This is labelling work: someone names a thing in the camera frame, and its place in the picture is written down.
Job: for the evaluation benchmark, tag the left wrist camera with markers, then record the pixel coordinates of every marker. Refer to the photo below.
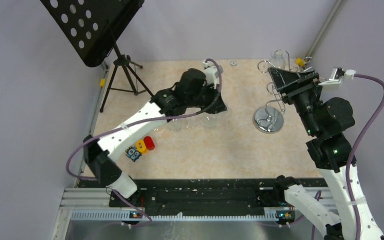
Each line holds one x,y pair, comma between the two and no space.
212,73

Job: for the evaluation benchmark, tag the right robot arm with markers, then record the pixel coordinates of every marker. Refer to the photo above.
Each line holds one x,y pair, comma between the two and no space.
334,157

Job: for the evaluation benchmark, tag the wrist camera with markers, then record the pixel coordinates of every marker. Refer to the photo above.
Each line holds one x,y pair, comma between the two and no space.
338,76
212,73

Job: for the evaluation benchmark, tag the etched wine glass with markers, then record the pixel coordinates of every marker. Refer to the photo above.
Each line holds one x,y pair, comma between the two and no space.
210,121
280,59
225,115

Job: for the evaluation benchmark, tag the black perforated music stand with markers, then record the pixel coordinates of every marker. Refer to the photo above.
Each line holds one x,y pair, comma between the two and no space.
93,28

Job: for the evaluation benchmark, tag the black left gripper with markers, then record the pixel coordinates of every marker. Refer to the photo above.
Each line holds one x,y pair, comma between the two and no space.
219,107

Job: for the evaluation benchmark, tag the clear smooth wine glass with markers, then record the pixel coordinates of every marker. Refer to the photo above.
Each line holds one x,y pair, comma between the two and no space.
159,129

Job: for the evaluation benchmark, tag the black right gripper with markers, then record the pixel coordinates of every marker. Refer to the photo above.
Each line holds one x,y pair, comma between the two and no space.
290,84

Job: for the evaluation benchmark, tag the red cylinder block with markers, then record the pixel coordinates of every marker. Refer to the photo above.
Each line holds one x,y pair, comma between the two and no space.
149,143

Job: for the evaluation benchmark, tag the yellow clamp right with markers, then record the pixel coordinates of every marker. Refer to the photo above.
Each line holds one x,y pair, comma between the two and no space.
300,62

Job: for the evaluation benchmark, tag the yellow ring block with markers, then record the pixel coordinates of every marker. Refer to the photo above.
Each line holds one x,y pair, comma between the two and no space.
141,146

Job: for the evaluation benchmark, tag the yellow clamp left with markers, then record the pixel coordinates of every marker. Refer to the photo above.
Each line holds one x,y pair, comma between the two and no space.
102,82

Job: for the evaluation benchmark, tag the chrome wine glass rack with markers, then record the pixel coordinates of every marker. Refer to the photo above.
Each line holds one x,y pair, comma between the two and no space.
269,119

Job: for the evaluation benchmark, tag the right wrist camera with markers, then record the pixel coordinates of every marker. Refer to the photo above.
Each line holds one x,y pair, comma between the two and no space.
338,76

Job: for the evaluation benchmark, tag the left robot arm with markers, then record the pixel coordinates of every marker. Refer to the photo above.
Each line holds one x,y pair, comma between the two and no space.
196,89

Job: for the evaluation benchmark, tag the yellow clamp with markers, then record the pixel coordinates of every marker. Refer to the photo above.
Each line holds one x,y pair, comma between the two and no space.
300,62
102,82

